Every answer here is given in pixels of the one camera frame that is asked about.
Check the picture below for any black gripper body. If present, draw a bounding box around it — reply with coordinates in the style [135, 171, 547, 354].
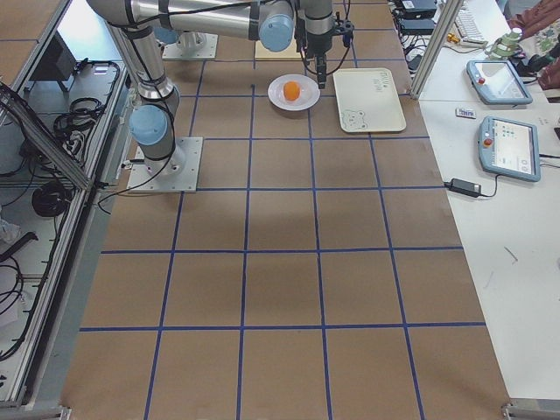
[295, 0, 354, 57]

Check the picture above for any orange fruit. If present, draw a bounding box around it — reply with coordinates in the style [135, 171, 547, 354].
[283, 80, 301, 102]

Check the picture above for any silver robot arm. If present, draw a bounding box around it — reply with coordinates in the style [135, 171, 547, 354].
[153, 27, 207, 51]
[89, 1, 354, 180]

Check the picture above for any cream bear tray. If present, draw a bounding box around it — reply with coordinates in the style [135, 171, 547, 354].
[333, 67, 406, 133]

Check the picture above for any white round plate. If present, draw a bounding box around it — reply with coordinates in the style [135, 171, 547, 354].
[268, 73, 320, 111]

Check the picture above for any bamboo cutting board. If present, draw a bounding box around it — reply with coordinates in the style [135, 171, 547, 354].
[255, 39, 300, 61]

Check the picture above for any black power brick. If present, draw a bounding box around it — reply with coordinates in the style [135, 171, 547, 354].
[395, 18, 436, 35]

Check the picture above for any small blue white box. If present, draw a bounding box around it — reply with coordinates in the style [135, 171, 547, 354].
[455, 108, 477, 119]

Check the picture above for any white keyboard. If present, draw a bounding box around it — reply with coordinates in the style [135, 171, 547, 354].
[454, 8, 487, 47]

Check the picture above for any far blue teach pendant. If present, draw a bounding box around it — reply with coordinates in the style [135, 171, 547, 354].
[465, 60, 533, 106]

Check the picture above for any blue teach pendant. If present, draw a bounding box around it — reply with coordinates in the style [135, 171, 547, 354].
[478, 116, 541, 182]
[465, 60, 533, 106]

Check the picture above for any green white bottle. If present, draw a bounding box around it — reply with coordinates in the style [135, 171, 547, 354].
[486, 27, 522, 60]

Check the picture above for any black power adapter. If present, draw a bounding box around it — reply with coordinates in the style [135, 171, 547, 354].
[444, 178, 481, 198]

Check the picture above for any near blue teach pendant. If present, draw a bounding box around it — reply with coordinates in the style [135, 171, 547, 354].
[478, 116, 541, 182]

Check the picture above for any black monitor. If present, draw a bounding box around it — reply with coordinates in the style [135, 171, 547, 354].
[30, 31, 77, 92]

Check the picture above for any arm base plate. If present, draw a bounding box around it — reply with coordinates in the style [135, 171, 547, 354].
[127, 136, 203, 193]
[163, 32, 218, 61]

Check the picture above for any aluminium frame post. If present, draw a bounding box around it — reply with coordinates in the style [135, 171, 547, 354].
[409, 0, 463, 100]

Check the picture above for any coiled black cable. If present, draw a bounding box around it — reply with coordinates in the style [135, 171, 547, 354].
[31, 179, 74, 219]

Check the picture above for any aluminium side rail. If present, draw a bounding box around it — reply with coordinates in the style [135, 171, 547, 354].
[1, 61, 127, 407]

